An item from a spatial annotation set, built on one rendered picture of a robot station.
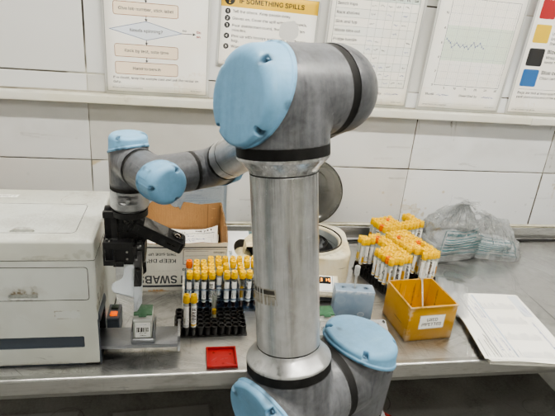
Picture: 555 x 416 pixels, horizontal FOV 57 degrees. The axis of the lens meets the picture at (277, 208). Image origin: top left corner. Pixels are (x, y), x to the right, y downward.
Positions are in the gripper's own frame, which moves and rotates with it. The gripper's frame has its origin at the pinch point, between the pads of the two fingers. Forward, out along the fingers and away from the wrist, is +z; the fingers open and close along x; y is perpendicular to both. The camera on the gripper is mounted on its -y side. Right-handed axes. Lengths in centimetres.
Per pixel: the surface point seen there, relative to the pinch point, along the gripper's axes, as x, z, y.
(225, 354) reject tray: 3.2, 14.8, -18.5
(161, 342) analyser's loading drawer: 3.1, 11.1, -4.2
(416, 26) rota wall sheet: -57, -57, -77
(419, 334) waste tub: 0, 13, -67
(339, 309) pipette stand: -7.4, 10.6, -47.8
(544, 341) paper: 4, 13, -99
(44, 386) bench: 8.8, 16.8, 19.2
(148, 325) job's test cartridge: 2.6, 6.8, -1.4
